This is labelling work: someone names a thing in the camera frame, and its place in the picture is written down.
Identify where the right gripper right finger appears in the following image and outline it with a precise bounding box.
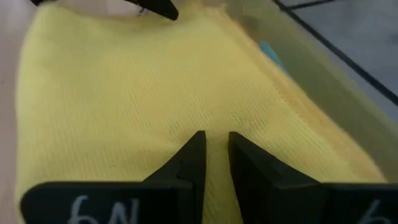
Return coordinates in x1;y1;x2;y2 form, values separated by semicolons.
228;131;398;224

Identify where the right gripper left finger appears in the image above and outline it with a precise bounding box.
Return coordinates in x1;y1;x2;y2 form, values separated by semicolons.
20;130;207;224

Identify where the yellow microfiber towel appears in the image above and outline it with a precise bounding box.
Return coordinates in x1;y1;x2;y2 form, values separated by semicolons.
14;0;388;224

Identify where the blue microfiber towel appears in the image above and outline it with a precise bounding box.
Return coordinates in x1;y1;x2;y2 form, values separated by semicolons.
259;40;285;71

